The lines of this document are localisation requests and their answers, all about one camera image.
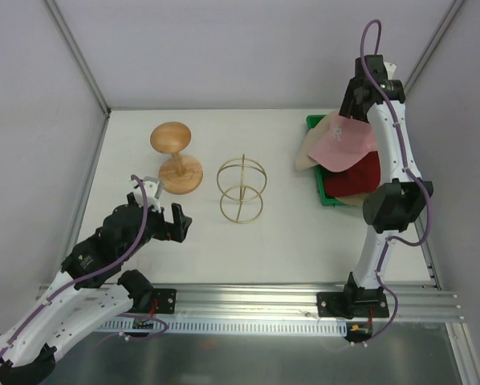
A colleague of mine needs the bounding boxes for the pink baseball cap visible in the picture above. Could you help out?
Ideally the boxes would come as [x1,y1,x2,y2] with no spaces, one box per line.
[307,111,377,172]

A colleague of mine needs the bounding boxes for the red baseball cap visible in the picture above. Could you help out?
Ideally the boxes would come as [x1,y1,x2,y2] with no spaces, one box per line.
[323,152,380,197]

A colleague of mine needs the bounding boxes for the khaki sport baseball cap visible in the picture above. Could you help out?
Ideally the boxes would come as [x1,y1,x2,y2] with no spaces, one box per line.
[336,193,368,207]

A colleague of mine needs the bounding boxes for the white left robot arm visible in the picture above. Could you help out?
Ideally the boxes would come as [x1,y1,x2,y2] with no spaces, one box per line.
[0,193,193,384]

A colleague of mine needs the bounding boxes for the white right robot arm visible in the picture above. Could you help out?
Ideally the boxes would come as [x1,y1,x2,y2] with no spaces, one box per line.
[324,55,433,319]

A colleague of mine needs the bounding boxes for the wooden hat stand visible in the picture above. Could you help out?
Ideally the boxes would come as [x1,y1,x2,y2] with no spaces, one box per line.
[150,121,203,195]

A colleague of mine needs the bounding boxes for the cream beige baseball cap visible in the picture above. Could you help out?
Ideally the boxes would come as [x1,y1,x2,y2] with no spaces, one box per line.
[295,110,338,172]

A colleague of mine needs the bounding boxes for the green plastic tray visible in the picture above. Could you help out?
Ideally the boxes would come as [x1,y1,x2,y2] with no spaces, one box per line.
[305,115,349,207]

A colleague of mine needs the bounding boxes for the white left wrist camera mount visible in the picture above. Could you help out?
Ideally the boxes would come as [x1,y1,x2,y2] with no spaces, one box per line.
[130,176,164,213]

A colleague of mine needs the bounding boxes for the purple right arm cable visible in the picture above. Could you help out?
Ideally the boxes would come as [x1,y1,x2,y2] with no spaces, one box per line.
[346,19,434,349]

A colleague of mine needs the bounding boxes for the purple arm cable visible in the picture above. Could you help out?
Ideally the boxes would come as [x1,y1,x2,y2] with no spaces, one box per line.
[346,19,434,349]
[0,174,170,382]

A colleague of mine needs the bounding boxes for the gold wire hat stand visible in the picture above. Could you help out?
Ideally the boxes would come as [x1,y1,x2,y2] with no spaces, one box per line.
[215,154,268,225]

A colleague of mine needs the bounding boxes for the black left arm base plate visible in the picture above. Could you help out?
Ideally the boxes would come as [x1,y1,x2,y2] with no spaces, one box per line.
[131,288,177,317]

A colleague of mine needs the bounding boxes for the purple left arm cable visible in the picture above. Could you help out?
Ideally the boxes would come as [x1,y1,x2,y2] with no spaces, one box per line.
[0,174,170,382]

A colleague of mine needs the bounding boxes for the white slotted cable duct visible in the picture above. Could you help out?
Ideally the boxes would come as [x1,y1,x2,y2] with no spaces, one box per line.
[97,317,348,337]

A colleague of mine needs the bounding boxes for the right aluminium frame post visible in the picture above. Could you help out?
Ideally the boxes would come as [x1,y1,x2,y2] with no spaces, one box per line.
[404,0,467,96]

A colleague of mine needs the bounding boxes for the aluminium frame post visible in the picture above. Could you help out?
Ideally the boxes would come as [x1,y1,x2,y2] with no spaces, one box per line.
[404,0,467,96]
[43,0,112,117]

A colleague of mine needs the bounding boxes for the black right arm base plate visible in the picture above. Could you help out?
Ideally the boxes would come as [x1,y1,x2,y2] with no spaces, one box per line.
[316,290,389,319]

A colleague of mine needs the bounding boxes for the left aluminium frame post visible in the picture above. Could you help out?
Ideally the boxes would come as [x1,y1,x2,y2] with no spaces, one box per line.
[43,0,112,117]

